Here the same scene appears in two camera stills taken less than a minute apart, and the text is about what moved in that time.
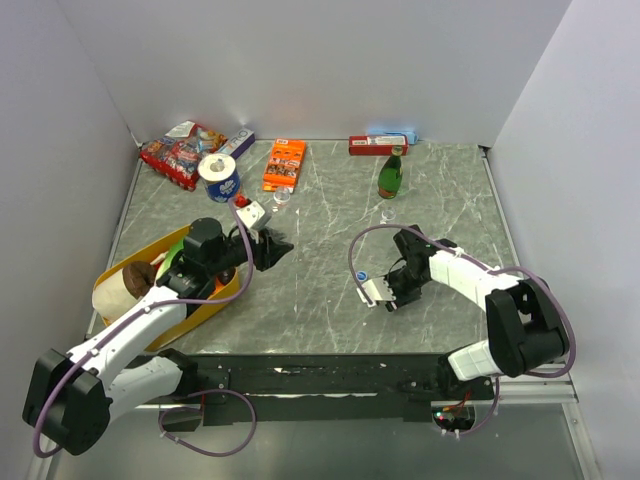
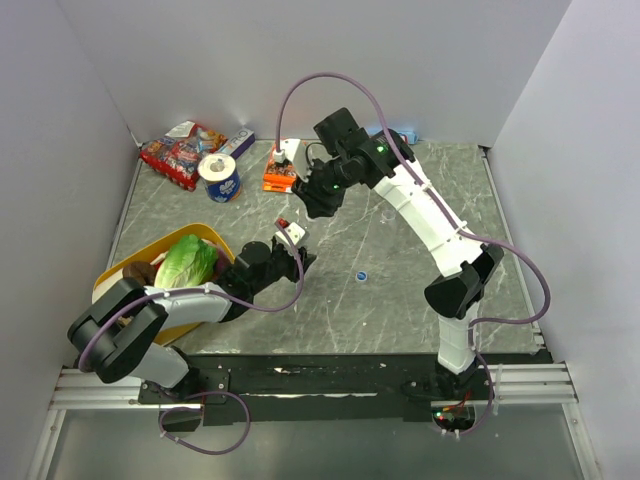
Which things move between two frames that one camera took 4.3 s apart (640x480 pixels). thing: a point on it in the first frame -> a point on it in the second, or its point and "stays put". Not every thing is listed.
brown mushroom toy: (138, 277) stays put
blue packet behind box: (412, 136) stays put
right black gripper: (402, 299) -> (317, 206)
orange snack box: (285, 165) stays put
